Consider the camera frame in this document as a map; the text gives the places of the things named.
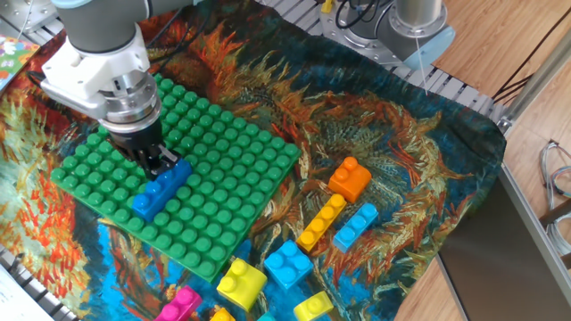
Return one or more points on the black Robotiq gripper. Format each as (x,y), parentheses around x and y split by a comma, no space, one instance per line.
(138,140)

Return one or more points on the dark blue four-stud brick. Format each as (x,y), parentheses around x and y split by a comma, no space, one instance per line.
(156,196)

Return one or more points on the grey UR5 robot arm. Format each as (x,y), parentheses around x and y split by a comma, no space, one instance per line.
(98,27)

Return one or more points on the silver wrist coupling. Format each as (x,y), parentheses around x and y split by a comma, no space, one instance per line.
(131,107)

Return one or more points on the green studded baseplate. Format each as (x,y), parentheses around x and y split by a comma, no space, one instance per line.
(223,178)

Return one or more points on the magenta three-stud brick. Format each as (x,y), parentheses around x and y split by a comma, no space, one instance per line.
(180,307)

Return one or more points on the yellow two-stud block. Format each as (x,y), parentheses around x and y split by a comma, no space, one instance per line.
(243,285)

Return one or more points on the light blue square brick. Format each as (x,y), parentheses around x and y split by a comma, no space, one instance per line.
(287,267)

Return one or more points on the long orange-yellow brick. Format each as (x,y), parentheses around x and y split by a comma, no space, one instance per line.
(221,316)

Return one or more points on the small yellow-orange four-stud brick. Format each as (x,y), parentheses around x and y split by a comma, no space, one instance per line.
(319,225)

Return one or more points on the colourful printed paper sheet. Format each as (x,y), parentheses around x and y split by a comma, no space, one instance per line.
(13,55)

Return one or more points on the orange two-stud block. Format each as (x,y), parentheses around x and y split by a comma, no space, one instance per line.
(352,183)

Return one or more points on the silver perforated metal plate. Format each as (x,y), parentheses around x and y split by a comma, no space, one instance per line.
(27,11)

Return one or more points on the white paper sheet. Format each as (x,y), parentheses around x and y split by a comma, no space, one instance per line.
(13,298)

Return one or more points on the light blue three-stud brick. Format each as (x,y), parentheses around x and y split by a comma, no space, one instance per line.
(354,229)

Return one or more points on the small yellow single-stud brick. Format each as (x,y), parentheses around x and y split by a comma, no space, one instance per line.
(312,307)

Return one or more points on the painted sunflower pattern cloth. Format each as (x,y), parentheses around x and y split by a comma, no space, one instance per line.
(379,111)

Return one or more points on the yellow clip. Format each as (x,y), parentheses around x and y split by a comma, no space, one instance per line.
(327,5)

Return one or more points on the dark grey framed panel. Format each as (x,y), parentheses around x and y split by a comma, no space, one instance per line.
(499,258)

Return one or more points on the brown wooden bar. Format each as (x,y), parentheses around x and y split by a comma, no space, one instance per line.
(557,216)

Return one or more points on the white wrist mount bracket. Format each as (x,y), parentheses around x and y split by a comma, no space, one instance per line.
(85,71)

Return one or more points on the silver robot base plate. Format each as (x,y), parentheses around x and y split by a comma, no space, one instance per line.
(334,33)

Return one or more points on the aluminium frame post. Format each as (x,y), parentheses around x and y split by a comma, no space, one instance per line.
(535,76)

